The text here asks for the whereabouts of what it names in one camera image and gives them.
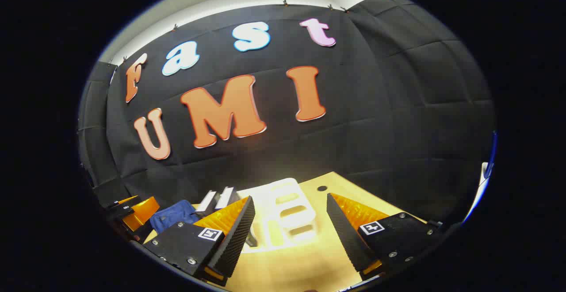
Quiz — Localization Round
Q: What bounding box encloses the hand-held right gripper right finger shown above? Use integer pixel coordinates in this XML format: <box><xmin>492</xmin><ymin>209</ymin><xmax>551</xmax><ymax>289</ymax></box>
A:
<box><xmin>327</xmin><ymin>192</ymin><xmax>443</xmax><ymax>280</ymax></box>

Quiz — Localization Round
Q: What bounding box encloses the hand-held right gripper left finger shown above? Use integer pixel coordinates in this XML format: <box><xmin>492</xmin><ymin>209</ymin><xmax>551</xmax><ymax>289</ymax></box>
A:
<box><xmin>142</xmin><ymin>196</ymin><xmax>256</xmax><ymax>286</ymax></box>

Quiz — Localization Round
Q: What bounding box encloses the blue schoolbag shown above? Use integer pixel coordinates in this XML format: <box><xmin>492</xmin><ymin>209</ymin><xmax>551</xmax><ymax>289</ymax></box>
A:
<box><xmin>149</xmin><ymin>200</ymin><xmax>200</xmax><ymax>235</ymax></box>

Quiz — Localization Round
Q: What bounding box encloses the white bookshelf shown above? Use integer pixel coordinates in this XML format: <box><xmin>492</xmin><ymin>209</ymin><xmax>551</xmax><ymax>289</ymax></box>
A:
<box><xmin>237</xmin><ymin>177</ymin><xmax>317</xmax><ymax>254</ymax></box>

